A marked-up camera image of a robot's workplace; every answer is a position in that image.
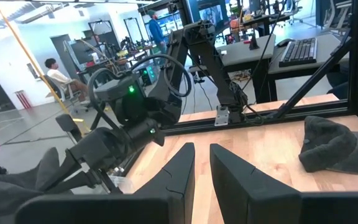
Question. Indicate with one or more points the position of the white office chair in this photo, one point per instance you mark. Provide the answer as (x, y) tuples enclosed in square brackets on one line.
[(68, 93)]

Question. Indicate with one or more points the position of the black aluminium table frame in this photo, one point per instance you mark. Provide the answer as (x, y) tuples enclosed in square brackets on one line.
[(357, 46)]

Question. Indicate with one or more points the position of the black computer mouse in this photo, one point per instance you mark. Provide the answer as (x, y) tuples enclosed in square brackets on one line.
[(285, 42)]

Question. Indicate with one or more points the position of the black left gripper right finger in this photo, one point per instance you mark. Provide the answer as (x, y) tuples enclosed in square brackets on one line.
[(247, 199)]

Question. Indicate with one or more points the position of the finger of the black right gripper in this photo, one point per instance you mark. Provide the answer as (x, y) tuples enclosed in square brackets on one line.
[(64, 171), (79, 183)]

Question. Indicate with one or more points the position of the black keyboard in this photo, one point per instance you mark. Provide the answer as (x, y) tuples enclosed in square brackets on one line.
[(300, 51)]

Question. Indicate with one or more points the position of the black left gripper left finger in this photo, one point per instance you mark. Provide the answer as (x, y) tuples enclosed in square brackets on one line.
[(166, 199)]

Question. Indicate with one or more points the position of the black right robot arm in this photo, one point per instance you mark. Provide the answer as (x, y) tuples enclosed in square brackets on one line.
[(204, 56)]

